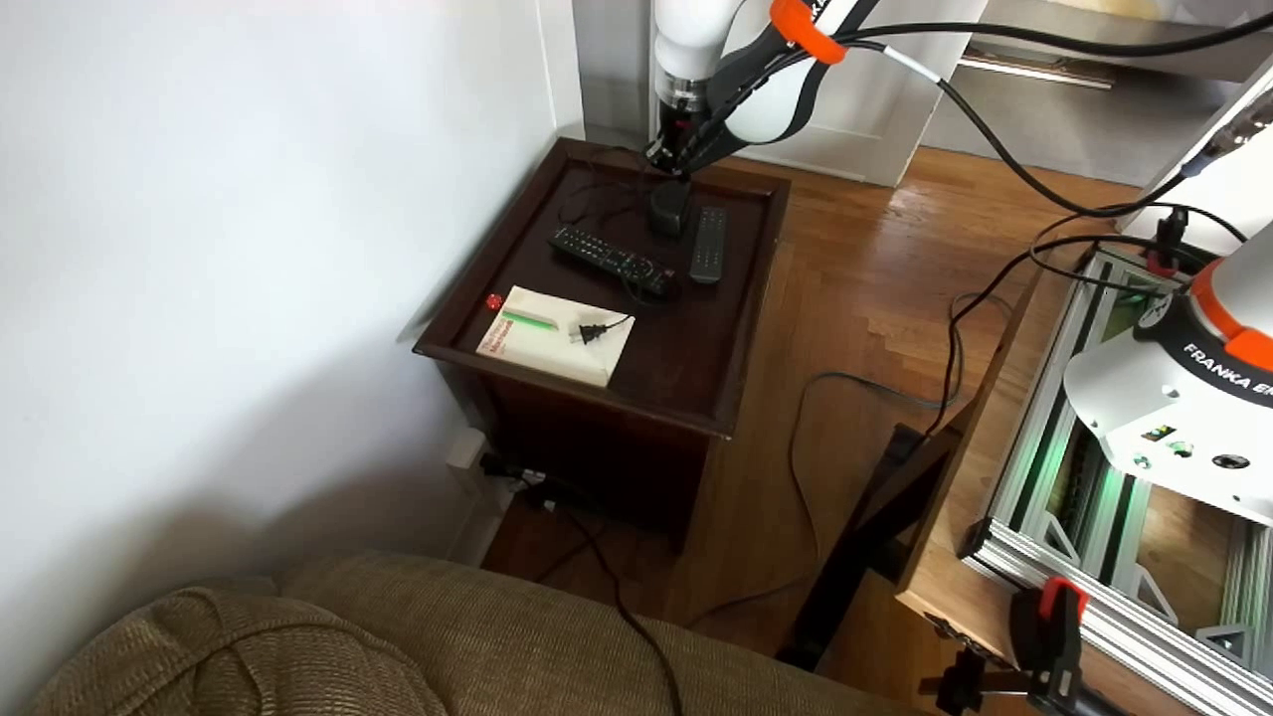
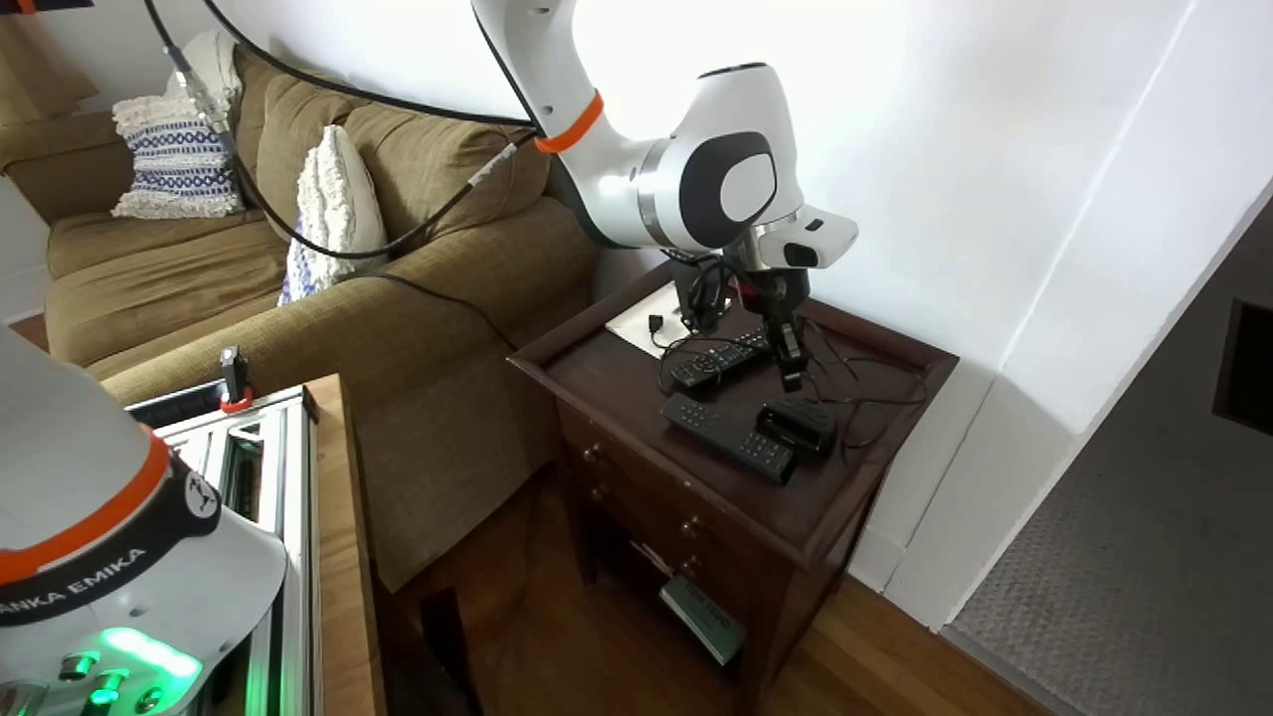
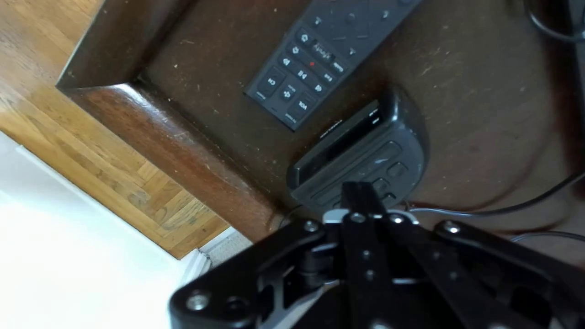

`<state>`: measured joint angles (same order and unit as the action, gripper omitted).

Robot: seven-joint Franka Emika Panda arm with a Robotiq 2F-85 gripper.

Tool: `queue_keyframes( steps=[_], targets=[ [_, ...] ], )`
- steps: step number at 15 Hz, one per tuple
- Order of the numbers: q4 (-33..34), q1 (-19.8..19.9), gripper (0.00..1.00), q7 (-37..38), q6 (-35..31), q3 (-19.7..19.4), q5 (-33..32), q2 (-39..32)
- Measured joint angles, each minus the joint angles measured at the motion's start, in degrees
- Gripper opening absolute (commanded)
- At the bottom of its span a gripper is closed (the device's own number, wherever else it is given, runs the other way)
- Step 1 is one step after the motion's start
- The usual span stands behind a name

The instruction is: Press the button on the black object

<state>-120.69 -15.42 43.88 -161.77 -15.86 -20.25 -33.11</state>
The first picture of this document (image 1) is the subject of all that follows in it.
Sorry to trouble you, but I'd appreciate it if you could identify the black power strip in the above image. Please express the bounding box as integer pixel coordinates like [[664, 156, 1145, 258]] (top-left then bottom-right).
[[478, 450, 603, 518]]

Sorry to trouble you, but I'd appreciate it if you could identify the tan fabric couch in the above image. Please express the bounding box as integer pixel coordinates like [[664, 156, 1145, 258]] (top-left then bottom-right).
[[24, 552, 921, 716]]

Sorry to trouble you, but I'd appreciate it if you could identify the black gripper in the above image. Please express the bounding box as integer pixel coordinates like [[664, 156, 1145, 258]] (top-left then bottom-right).
[[644, 76, 709, 181]]

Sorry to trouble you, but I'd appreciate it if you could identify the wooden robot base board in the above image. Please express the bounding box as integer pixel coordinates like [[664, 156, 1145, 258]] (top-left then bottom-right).
[[897, 261, 1199, 716]]

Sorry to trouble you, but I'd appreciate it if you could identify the black orange bar clamp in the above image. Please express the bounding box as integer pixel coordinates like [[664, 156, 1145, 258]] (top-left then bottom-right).
[[921, 571, 1099, 716]]

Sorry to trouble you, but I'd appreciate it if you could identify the small white wall box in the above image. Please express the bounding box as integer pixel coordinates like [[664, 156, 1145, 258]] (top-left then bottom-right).
[[442, 424, 493, 477]]

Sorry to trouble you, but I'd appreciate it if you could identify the aluminium robot stand frame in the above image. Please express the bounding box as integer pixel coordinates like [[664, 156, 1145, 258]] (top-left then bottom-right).
[[958, 243, 1273, 716]]

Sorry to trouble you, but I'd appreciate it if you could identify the black power cable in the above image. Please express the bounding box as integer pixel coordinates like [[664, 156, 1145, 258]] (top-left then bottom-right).
[[526, 483, 687, 716]]

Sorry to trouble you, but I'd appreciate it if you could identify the long black floor cable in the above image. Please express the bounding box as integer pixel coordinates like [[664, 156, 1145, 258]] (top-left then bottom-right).
[[681, 196, 1259, 633]]

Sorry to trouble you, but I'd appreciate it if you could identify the long black remote control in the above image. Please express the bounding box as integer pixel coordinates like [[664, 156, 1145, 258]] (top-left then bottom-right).
[[550, 224, 681, 301]]

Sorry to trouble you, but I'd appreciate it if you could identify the black round button device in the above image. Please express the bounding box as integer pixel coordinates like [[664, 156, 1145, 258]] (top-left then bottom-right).
[[640, 179, 702, 243]]

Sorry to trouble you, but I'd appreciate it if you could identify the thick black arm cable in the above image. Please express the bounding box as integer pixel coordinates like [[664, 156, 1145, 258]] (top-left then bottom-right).
[[687, 0, 1273, 224]]

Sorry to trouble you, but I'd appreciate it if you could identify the black metal table leg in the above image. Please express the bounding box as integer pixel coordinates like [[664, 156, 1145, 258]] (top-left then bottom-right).
[[774, 416, 966, 670]]

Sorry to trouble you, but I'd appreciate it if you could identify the slim grey remote control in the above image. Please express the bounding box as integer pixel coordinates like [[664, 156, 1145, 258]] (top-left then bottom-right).
[[683, 204, 733, 290]]

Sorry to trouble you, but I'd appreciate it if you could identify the dark wooden side table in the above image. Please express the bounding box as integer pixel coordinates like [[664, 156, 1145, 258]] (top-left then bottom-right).
[[410, 136, 795, 552]]

